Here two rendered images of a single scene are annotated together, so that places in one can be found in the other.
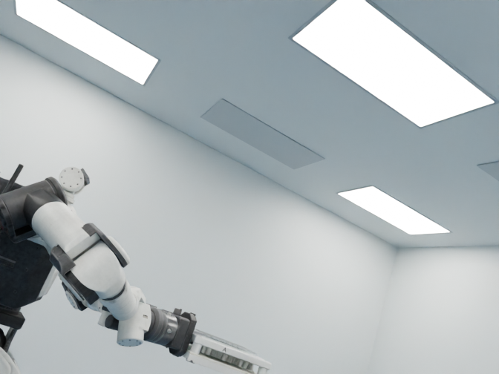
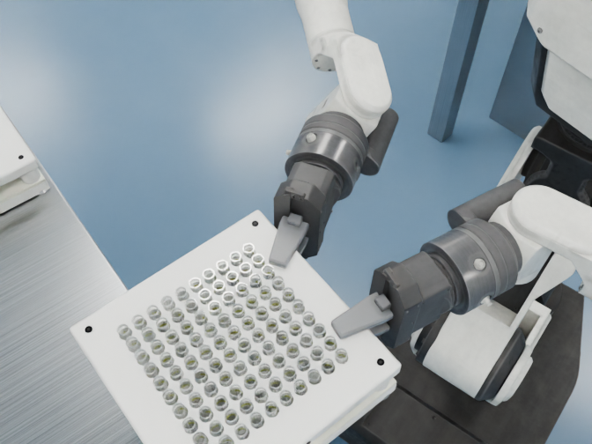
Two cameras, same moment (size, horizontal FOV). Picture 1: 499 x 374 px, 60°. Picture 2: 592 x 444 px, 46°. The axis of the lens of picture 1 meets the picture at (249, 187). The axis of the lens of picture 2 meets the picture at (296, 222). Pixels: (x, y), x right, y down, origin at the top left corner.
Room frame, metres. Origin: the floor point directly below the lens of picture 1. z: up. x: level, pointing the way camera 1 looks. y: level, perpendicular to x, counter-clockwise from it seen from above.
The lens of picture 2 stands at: (1.73, -0.17, 1.72)
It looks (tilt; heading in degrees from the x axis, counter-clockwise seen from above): 56 degrees down; 155
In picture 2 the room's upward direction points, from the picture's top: straight up
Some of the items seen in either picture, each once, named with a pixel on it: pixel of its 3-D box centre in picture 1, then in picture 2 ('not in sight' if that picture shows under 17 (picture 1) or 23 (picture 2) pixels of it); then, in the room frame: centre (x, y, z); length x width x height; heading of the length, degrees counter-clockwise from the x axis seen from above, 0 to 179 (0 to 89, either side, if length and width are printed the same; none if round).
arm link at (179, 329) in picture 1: (171, 330); (311, 188); (1.29, 0.06, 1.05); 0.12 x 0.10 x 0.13; 135
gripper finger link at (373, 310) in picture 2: not in sight; (361, 314); (1.47, 0.03, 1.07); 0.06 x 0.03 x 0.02; 95
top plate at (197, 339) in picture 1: (223, 346); (233, 349); (1.44, -0.10, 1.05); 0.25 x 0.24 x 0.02; 13
